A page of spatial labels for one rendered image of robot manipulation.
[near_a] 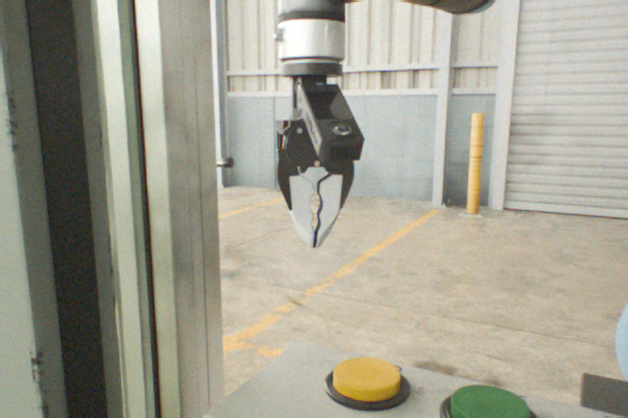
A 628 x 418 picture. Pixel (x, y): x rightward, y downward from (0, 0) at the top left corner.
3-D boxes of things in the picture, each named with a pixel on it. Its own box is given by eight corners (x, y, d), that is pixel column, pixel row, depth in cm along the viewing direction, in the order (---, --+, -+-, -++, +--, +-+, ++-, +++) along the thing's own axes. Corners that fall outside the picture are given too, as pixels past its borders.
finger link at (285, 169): (314, 207, 63) (314, 133, 61) (317, 210, 61) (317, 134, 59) (275, 209, 62) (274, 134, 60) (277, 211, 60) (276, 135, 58)
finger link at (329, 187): (330, 236, 68) (331, 166, 66) (341, 248, 63) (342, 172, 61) (306, 238, 68) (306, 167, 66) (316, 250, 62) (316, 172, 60)
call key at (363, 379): (322, 409, 31) (322, 378, 31) (348, 379, 35) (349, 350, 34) (387, 429, 29) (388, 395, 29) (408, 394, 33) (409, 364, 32)
